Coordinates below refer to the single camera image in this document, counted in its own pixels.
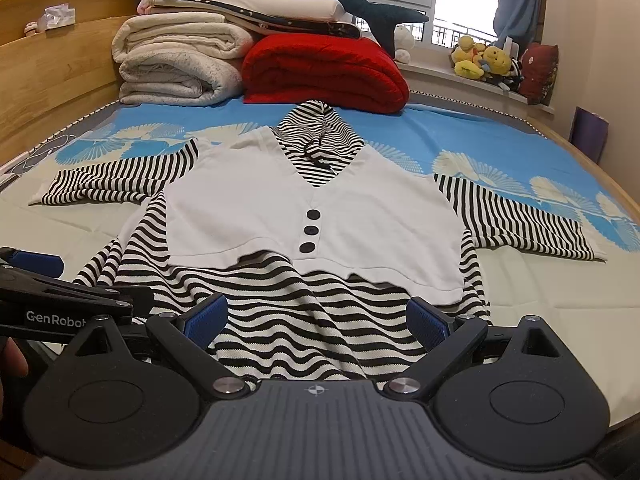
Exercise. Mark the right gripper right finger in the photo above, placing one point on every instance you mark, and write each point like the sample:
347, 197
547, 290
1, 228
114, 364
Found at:
450, 345

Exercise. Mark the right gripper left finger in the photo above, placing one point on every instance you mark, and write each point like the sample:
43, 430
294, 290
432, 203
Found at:
180, 342

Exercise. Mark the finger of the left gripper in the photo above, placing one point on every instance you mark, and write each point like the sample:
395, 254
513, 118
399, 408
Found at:
51, 266

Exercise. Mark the striped black white hooded sweater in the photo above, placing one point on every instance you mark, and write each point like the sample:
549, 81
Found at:
316, 240

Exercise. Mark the person's left hand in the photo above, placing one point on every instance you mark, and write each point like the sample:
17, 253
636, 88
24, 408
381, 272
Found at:
13, 361

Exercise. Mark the blue floral bed sheet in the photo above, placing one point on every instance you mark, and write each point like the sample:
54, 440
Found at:
592, 305

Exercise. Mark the wooden headboard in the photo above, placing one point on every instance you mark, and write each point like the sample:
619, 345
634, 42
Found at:
52, 78

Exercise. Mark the lower cream folded blanket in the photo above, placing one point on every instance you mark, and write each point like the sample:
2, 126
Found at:
177, 75

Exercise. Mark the cream folded blanket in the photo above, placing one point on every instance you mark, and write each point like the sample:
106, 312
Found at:
177, 75
208, 33

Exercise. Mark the purple box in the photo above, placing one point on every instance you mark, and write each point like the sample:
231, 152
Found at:
589, 133

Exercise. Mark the tissue pack on headboard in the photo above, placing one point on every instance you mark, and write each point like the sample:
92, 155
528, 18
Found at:
58, 16

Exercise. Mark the yellow plush toy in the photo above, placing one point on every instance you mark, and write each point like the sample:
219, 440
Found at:
477, 61

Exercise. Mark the red folded blanket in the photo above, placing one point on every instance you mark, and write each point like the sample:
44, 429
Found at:
343, 72

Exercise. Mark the dark red owl cushion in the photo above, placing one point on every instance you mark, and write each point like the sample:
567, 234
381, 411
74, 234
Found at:
539, 66

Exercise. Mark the white plush toy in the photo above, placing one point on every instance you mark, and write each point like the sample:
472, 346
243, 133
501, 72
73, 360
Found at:
404, 43

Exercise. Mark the blue curtain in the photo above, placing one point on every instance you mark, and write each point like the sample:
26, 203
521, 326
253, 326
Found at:
517, 19

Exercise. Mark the white long pillow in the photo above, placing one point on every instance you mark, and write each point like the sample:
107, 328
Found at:
304, 10

